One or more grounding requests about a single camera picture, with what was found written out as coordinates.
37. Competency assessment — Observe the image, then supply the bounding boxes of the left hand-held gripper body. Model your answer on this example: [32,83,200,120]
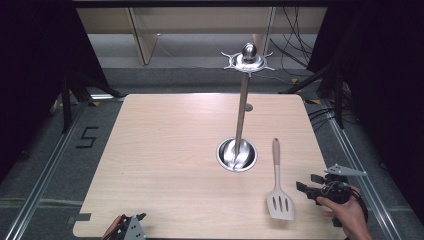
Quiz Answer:
[111,213,148,240]

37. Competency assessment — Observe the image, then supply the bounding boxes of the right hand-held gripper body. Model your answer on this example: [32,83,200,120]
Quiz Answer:
[314,163,368,205]

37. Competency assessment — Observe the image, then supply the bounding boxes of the white slotted spatula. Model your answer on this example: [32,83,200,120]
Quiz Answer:
[265,137,296,222]

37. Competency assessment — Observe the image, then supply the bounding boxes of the steel utensil rack stand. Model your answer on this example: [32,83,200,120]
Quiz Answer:
[215,42,277,173]

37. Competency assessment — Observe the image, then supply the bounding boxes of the person's left hand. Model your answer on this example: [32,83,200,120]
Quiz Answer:
[101,215,123,240]

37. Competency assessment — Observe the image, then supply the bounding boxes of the person's right hand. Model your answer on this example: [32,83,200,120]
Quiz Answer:
[316,186,373,240]

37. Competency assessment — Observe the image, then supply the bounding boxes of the black metal stand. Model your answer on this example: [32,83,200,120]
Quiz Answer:
[279,65,346,130]
[59,71,125,135]

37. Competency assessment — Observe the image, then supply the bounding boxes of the black curtain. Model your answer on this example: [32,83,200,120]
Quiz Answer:
[0,0,112,183]
[306,0,424,216]

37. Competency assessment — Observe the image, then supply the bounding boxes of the beige wooden cabinet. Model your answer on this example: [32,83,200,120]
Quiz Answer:
[76,6,328,66]

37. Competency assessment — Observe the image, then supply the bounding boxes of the aluminium floor rail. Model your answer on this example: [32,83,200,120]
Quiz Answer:
[320,99,398,240]
[2,99,88,240]

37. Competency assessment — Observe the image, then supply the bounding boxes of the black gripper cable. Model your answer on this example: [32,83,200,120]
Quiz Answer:
[331,188,370,228]

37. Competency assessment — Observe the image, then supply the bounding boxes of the black floor cables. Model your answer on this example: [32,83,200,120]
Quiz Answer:
[307,105,338,132]

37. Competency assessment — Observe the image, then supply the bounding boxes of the bundle of black cables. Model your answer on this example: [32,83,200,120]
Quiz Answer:
[269,6,318,68]

